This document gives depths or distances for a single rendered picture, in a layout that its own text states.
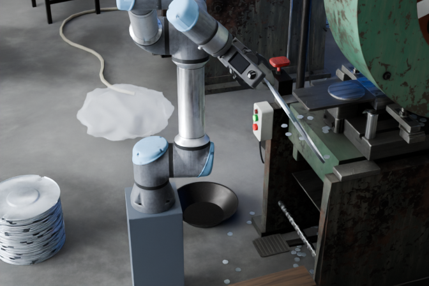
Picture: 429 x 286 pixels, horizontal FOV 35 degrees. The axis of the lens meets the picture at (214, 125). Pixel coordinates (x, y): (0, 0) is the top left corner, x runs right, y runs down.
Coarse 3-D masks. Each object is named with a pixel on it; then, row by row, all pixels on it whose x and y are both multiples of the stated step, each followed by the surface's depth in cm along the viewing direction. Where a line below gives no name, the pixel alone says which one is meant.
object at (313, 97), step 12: (324, 84) 234; (336, 84) 233; (348, 84) 233; (360, 84) 234; (300, 96) 226; (312, 96) 226; (324, 96) 226; (336, 96) 225; (348, 96) 225; (360, 96) 225; (372, 96) 227; (312, 108) 220; (324, 108) 221; (336, 108) 227; (348, 108) 227; (324, 120) 237; (336, 120) 229; (336, 132) 231
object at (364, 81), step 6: (360, 78) 238; (366, 78) 238; (366, 84) 234; (372, 84) 234; (372, 90) 230; (378, 90) 230; (378, 96) 227; (384, 96) 227; (372, 102) 229; (378, 102) 227; (384, 102) 228; (390, 102) 228; (378, 108) 228; (384, 108) 229
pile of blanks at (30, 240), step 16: (0, 224) 260; (16, 224) 257; (32, 224) 259; (48, 224) 265; (0, 240) 264; (16, 240) 261; (32, 240) 263; (48, 240) 267; (64, 240) 280; (0, 256) 271; (16, 256) 266; (32, 256) 267; (48, 256) 271
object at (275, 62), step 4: (284, 56) 257; (272, 60) 254; (276, 60) 254; (280, 60) 254; (284, 60) 254; (288, 60) 254; (272, 64) 253; (276, 64) 252; (280, 64) 252; (284, 64) 253; (288, 64) 253; (280, 68) 256
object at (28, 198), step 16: (16, 176) 280; (32, 176) 281; (0, 192) 271; (16, 192) 270; (32, 192) 270; (48, 192) 271; (0, 208) 263; (16, 208) 263; (32, 208) 263; (48, 208) 263
